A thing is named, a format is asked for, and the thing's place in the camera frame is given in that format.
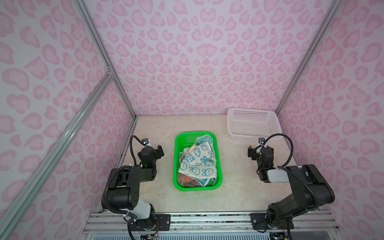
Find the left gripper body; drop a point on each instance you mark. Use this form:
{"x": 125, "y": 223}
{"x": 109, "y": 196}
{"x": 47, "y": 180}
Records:
{"x": 154, "y": 152}

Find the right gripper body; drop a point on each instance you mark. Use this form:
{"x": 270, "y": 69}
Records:
{"x": 258, "y": 154}

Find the green plastic basket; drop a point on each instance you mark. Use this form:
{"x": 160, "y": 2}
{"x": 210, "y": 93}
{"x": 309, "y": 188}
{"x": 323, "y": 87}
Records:
{"x": 186, "y": 140}

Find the blue bunny towel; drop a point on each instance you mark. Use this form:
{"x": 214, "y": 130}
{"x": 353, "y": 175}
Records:
{"x": 199, "y": 161}

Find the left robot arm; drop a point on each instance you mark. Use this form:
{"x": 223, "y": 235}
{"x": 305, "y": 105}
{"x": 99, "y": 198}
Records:
{"x": 122, "y": 191}

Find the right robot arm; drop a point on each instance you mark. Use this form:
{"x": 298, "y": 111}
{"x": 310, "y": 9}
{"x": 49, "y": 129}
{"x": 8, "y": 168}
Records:
{"x": 310, "y": 190}

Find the white plastic basket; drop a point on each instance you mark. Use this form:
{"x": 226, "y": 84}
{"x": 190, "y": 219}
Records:
{"x": 252, "y": 124}

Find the red brown towel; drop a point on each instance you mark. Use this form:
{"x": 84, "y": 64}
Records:
{"x": 187, "y": 182}

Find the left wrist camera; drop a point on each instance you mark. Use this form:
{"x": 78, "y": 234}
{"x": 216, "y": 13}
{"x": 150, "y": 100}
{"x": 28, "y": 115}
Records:
{"x": 145, "y": 142}

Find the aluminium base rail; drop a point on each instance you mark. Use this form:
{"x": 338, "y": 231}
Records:
{"x": 316, "y": 225}

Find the diagonal aluminium frame bar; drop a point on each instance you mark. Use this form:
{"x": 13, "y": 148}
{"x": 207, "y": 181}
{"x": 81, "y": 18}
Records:
{"x": 20, "y": 205}

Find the left corner frame post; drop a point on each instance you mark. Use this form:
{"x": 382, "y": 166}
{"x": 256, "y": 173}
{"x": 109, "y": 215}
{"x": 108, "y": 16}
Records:
{"x": 91, "y": 26}

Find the corner frame post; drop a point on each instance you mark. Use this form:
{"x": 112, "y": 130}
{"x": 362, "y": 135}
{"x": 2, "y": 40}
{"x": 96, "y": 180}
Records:
{"x": 326, "y": 23}
{"x": 91, "y": 26}

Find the right corner frame post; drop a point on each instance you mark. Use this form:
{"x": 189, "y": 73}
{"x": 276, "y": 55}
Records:
{"x": 326, "y": 23}

